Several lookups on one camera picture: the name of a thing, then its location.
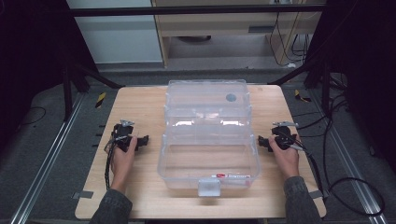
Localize yellow tool on floor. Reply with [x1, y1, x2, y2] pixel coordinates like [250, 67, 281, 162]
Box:
[94, 91, 107, 109]

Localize person's left hand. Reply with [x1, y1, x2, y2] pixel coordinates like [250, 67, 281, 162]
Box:
[109, 135, 139, 191]

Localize black curtain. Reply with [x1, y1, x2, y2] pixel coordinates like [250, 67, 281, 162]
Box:
[303, 0, 396, 172]
[0, 0, 100, 150]

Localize red white label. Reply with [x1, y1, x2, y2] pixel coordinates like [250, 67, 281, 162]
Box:
[211, 173, 252, 179]

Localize person's right hand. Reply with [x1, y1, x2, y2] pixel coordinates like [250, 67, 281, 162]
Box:
[267, 134, 301, 181]

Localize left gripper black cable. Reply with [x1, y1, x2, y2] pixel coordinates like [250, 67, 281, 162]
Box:
[104, 136, 117, 191]

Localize black metal stand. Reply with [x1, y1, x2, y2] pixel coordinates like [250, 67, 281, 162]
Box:
[61, 60, 126, 123]
[267, 52, 332, 117]

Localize yellow-black tool on floor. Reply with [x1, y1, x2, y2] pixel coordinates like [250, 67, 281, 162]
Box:
[293, 89, 312, 104]

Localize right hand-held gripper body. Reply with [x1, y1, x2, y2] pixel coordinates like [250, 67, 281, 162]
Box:
[270, 120, 301, 152]

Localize clear plastic storage box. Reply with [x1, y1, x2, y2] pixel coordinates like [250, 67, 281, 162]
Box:
[157, 78, 262, 198]

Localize white cabinet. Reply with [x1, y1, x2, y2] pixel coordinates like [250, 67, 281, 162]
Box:
[65, 0, 164, 65]

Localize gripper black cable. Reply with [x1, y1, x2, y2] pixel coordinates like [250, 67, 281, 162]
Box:
[104, 136, 117, 191]
[290, 141, 327, 200]

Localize light wooden desk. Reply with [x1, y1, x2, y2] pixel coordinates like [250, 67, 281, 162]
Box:
[150, 0, 328, 69]

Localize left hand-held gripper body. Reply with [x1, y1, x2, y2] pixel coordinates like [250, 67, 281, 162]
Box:
[108, 119, 139, 153]

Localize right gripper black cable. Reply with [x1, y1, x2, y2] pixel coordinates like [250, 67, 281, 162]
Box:
[290, 141, 327, 200]

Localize thin black floor cable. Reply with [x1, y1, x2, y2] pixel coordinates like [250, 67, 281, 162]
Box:
[18, 105, 48, 127]

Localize hanging black desk cables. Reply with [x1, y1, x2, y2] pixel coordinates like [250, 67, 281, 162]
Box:
[268, 0, 314, 67]

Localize aluminium floor rail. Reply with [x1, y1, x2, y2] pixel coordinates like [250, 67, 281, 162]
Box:
[309, 90, 390, 224]
[8, 92, 86, 224]

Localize black looped floor cable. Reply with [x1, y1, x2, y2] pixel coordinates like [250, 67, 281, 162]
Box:
[322, 92, 387, 217]

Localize black horizontal frame bar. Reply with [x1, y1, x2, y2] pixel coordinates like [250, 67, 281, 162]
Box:
[66, 4, 327, 18]

